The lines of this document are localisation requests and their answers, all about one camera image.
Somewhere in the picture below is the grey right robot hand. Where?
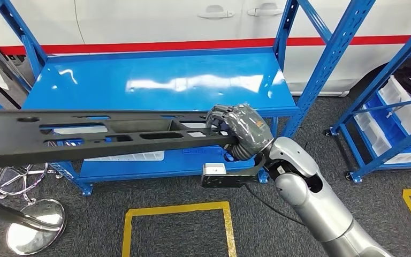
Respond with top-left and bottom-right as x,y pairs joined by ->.
205,103 -> 275,154

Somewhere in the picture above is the long black plastic part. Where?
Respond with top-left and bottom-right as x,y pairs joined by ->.
0,109 -> 240,170

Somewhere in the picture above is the blue steel shelf rack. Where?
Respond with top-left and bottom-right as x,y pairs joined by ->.
0,0 -> 376,197
325,21 -> 411,183

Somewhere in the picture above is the blue plastic bin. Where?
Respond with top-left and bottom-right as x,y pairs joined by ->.
182,146 -> 227,157
365,94 -> 411,157
45,139 -> 86,147

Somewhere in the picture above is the black stool with chrome base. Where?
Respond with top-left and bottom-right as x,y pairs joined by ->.
0,163 -> 64,205

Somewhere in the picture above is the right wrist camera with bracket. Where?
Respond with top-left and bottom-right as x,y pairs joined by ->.
201,156 -> 267,188

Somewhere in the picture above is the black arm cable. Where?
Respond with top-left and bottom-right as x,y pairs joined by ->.
244,184 -> 306,226

